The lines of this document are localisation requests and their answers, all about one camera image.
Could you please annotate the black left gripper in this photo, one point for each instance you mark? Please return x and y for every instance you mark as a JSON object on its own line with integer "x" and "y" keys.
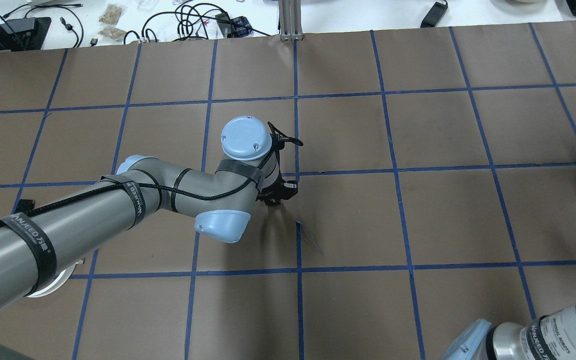
{"x": 271, "y": 196}

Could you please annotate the black power adapter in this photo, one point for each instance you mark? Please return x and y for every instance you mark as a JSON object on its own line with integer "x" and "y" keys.
{"x": 435, "y": 14}

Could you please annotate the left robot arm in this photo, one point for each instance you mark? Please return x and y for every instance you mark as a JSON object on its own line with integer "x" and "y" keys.
{"x": 37, "y": 245}

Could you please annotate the bag of small parts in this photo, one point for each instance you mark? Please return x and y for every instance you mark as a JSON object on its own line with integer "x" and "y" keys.
{"x": 111, "y": 15}

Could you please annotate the white curved plastic bracket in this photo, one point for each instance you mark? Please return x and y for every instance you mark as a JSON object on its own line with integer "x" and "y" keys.
{"x": 56, "y": 284}

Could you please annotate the black monitor stand base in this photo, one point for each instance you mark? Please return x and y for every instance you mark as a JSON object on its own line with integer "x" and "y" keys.
{"x": 31, "y": 32}

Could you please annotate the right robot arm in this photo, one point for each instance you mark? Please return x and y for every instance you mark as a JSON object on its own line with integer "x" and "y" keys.
{"x": 550, "y": 337}

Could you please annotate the aluminium frame post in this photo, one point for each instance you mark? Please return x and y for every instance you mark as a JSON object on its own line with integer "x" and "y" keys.
{"x": 290, "y": 20}

